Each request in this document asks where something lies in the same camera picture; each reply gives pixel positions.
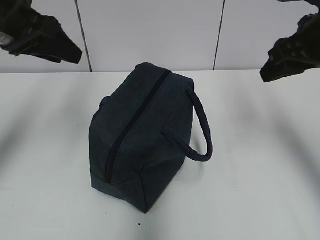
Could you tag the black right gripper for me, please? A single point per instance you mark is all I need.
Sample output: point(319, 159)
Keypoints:
point(295, 54)

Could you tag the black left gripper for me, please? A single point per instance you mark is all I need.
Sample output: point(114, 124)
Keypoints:
point(23, 31)

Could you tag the dark blue lunch bag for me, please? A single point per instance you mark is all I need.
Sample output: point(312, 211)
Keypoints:
point(141, 135)

